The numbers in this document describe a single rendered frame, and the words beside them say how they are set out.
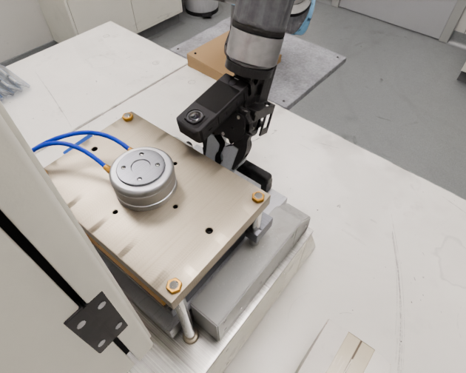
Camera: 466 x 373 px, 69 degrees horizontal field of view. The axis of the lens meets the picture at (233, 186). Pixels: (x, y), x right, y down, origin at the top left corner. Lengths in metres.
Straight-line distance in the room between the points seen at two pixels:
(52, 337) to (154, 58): 1.28
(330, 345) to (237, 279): 0.23
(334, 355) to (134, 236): 0.40
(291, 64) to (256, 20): 0.90
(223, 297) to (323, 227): 0.43
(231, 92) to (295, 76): 0.82
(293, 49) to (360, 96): 1.23
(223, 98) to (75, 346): 0.37
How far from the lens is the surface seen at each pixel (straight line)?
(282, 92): 1.22
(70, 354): 0.23
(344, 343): 0.66
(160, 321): 0.52
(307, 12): 1.21
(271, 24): 0.48
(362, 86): 2.72
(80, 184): 0.49
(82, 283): 0.19
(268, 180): 0.59
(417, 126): 2.51
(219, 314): 0.48
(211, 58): 1.31
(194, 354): 0.54
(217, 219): 0.42
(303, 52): 1.45
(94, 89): 1.32
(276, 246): 0.53
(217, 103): 0.49
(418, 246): 0.92
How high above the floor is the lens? 1.46
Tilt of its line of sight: 51 degrees down
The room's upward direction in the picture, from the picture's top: straight up
